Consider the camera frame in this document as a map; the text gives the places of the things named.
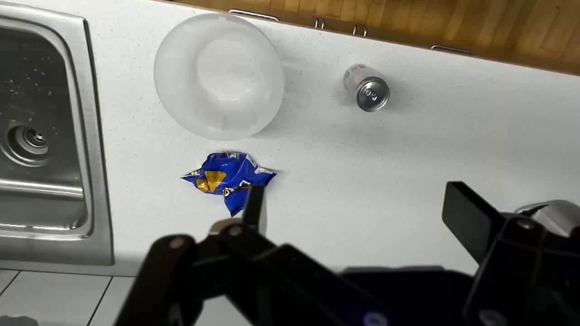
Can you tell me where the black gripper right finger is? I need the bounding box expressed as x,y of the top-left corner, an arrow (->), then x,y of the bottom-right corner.
441,179 -> 580,326

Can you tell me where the blue doritos packet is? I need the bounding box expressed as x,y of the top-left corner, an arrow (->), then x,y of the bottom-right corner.
181,150 -> 277,217

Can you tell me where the silver soda can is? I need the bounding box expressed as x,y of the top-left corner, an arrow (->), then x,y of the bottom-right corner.
341,61 -> 392,114

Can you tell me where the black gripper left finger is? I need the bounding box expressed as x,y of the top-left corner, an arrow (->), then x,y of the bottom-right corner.
114,182 -> 401,326

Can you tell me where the metal drawer handle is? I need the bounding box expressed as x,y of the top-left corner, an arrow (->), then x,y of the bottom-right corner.
227,7 -> 281,23

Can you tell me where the stainless steel sink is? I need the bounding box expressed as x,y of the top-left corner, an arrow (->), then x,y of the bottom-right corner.
0,3 -> 116,267

